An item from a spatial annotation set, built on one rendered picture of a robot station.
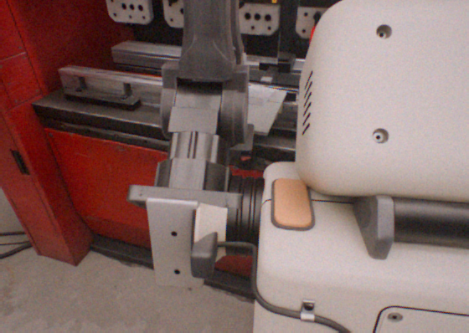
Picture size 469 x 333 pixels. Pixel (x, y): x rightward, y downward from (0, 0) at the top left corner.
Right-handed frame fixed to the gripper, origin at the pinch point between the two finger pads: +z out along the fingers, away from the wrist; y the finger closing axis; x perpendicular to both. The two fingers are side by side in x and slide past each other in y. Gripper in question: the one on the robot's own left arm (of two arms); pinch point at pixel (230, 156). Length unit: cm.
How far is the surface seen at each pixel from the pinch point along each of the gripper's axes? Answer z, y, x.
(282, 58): 23, -12, -54
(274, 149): 22.4, -10.6, -15.1
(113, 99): 28, 49, -34
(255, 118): 7.9, -4.4, -16.3
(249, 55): 9.0, -1.1, -40.6
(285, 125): 22.7, -13.7, -24.5
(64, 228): 81, 83, 2
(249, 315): 97, -6, 29
